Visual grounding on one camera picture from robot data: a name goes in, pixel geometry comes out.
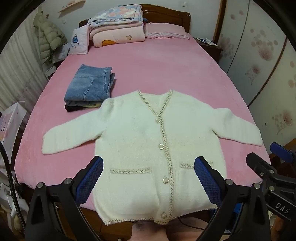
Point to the white knit cardigan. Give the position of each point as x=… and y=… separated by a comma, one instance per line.
x=134, y=139

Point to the white papers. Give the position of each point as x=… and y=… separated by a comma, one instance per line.
x=211, y=42

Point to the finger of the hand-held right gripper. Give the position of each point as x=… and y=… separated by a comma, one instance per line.
x=260, y=166
x=281, y=151

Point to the floral wardrobe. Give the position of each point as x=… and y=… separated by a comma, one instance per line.
x=261, y=58

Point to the green puffer jacket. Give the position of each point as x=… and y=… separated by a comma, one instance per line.
x=48, y=37

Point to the small pink cushion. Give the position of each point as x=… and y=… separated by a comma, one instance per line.
x=78, y=40

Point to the pink bed with wooden headboard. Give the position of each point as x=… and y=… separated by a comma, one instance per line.
x=161, y=69

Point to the folded blue jeans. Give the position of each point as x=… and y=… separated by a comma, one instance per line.
x=89, y=83

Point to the light printed cloth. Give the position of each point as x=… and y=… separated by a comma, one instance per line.
x=61, y=53

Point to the white storage box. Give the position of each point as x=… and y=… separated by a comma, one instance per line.
x=49, y=71

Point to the white printed gift bag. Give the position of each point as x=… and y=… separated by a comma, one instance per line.
x=11, y=129

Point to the dark wooden nightstand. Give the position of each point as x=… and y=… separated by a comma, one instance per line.
x=212, y=51

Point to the folded dark garment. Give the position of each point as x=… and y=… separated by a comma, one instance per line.
x=74, y=107

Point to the folded floral quilt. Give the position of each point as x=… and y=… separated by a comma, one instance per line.
x=115, y=14

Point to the small blue box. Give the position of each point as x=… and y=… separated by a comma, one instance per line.
x=203, y=41

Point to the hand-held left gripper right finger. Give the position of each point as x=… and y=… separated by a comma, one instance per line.
x=204, y=178

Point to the wooden wall shelf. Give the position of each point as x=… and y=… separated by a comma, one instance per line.
x=69, y=6

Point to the folded pink quilt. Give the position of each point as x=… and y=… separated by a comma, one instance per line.
x=120, y=34

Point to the blue plastic box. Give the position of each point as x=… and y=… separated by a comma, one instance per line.
x=236, y=208

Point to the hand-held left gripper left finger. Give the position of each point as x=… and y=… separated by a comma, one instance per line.
x=91, y=178

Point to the pink pillow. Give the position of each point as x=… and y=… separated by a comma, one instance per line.
x=164, y=30

